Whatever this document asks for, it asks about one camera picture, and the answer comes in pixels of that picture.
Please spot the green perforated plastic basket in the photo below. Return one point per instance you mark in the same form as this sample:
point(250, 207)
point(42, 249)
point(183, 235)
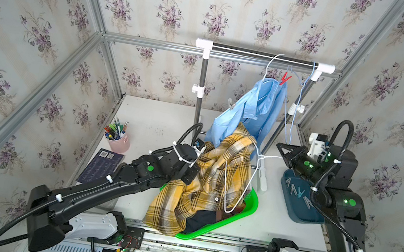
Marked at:
point(177, 202)

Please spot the grey clothespin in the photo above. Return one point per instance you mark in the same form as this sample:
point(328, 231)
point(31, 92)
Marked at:
point(293, 190)
point(308, 203)

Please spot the red clothespin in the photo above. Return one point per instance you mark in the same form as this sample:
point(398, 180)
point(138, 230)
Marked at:
point(285, 78)

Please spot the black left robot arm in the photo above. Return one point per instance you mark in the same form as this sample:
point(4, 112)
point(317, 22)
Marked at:
point(46, 220)

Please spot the light blue wire hanger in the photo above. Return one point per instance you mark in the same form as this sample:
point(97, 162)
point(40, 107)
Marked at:
point(293, 110)

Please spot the white clothespin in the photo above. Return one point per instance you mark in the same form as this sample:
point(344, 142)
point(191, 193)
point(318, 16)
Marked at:
point(288, 181)

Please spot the light blue shirt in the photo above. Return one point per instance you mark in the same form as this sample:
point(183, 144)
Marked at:
point(257, 110)

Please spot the teal clothespin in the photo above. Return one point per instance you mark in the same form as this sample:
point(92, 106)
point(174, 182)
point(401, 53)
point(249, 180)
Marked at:
point(299, 192)

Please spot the yellow plaid shirt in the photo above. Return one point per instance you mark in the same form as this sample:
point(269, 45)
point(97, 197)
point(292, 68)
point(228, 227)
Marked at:
point(236, 150)

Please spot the dark blue card booklet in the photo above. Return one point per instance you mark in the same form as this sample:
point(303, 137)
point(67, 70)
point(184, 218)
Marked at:
point(104, 163)

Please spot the dark multicolour plaid shirt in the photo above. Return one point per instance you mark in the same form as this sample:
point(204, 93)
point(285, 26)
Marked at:
point(203, 218)

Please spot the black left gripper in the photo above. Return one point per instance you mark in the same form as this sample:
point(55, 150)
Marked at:
point(193, 170)

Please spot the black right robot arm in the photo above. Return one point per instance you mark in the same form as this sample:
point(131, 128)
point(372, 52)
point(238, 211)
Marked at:
point(342, 208)

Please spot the metal clothes rack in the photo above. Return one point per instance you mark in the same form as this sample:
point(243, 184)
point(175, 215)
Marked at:
point(209, 48)

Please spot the pink pen cup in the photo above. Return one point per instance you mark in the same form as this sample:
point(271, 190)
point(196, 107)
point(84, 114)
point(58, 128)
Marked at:
point(116, 135)

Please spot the pale clothespin on blue shirt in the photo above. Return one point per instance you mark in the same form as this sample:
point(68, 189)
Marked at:
point(231, 104)

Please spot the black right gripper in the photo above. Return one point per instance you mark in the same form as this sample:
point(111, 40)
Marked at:
point(296, 157)

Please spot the dark teal plastic tray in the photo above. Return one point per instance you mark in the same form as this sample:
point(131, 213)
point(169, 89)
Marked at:
point(296, 207)

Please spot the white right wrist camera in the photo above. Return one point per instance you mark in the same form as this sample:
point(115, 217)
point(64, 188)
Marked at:
point(317, 145)

